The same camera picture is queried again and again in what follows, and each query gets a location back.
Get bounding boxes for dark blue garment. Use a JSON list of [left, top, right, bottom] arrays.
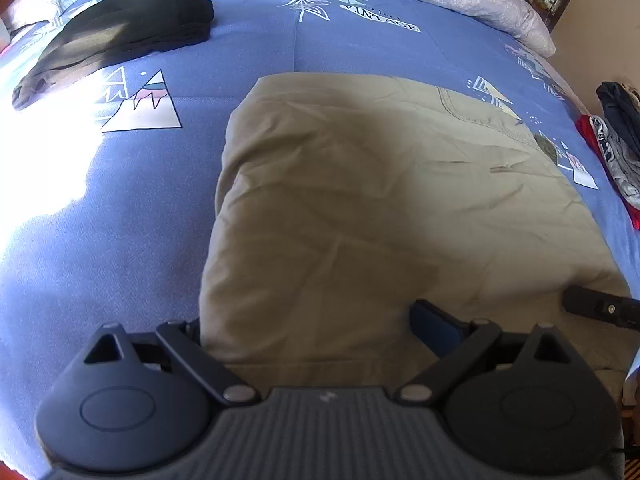
[[596, 81, 640, 157]]

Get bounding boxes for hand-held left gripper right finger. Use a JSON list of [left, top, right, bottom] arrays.
[[399, 299, 577, 406]]

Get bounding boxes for beige cargo pants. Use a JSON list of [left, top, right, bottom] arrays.
[[198, 73, 635, 391]]

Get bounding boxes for pile of clothes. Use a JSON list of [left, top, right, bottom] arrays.
[[575, 114, 640, 232]]

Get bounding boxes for grey and white garment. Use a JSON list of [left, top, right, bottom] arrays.
[[589, 115, 640, 212]]

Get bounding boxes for small pale patterned pillow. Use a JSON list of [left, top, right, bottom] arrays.
[[0, 0, 98, 33]]

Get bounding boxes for blue printed bed sheet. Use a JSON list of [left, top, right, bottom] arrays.
[[0, 0, 640, 478]]

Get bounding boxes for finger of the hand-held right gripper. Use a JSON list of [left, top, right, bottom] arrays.
[[561, 284, 640, 332]]

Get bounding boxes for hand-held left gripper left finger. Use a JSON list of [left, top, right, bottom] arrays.
[[82, 319, 261, 407]]

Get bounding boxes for folded black pants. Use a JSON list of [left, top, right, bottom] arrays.
[[11, 0, 216, 112]]

